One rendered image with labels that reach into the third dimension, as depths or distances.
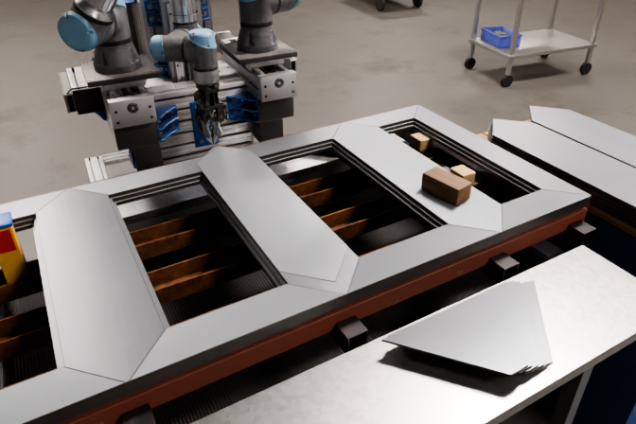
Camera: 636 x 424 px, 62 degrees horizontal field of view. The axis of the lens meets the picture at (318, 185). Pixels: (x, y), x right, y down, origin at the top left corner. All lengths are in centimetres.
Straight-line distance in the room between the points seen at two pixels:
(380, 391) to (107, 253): 68
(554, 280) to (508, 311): 22
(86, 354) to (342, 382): 48
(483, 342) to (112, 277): 79
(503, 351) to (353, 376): 30
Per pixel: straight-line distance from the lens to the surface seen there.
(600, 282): 146
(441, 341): 114
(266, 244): 126
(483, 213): 142
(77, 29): 171
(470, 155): 173
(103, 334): 112
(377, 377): 111
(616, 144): 194
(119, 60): 186
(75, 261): 133
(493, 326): 119
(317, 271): 118
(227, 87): 196
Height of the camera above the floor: 161
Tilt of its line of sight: 31 degrees down
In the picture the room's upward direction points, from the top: straight up
